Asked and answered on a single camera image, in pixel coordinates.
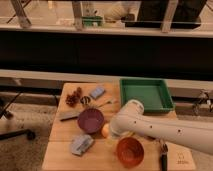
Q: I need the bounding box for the yellow-orange apple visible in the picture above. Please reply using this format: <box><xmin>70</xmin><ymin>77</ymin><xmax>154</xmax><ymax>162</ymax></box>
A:
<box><xmin>101</xmin><ymin>123</ymin><xmax>109</xmax><ymax>138</ymax></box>

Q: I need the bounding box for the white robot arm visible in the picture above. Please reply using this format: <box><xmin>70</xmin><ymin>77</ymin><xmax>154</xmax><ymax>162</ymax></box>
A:
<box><xmin>109</xmin><ymin>99</ymin><xmax>213</xmax><ymax>155</ymax></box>

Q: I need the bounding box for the green plastic tray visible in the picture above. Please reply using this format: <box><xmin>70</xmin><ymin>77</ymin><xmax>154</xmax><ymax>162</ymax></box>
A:
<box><xmin>120</xmin><ymin>79</ymin><xmax>174</xmax><ymax>113</ymax></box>

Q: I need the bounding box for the blue sponge block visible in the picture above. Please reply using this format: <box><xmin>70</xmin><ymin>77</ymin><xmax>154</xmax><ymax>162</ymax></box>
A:
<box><xmin>89</xmin><ymin>87</ymin><xmax>105</xmax><ymax>100</ymax></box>

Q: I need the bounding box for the black round clip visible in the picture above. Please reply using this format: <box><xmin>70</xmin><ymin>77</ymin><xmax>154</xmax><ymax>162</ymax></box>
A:
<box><xmin>80</xmin><ymin>96</ymin><xmax>91</xmax><ymax>105</ymax></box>

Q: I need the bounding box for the purple bowl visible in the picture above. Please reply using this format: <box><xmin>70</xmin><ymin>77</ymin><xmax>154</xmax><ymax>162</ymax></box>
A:
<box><xmin>77</xmin><ymin>108</ymin><xmax>105</xmax><ymax>134</ymax></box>

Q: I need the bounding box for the grey brush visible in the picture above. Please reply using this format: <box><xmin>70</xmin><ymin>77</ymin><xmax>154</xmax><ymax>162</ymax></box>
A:
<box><xmin>59</xmin><ymin>112</ymin><xmax>79</xmax><ymax>121</ymax></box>

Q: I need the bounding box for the blue crumpled cloth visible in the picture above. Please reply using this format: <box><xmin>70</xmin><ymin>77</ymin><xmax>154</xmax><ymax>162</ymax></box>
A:
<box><xmin>70</xmin><ymin>134</ymin><xmax>94</xmax><ymax>156</ymax></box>

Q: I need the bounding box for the green background bin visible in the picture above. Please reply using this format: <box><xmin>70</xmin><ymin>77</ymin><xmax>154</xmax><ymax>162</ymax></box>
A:
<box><xmin>83</xmin><ymin>16</ymin><xmax>102</xmax><ymax>26</ymax></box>

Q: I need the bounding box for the orange bowl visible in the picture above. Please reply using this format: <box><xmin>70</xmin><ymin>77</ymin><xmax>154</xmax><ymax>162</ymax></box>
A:
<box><xmin>116</xmin><ymin>137</ymin><xmax>144</xmax><ymax>168</ymax></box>

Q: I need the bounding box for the black chair base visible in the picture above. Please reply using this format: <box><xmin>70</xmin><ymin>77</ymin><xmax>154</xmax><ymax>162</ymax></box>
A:
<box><xmin>0</xmin><ymin>93</ymin><xmax>36</xmax><ymax>141</ymax></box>

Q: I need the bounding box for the black-handled tool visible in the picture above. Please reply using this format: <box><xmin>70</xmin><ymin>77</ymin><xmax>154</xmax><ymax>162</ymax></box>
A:
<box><xmin>159</xmin><ymin>139</ymin><xmax>168</xmax><ymax>171</ymax></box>

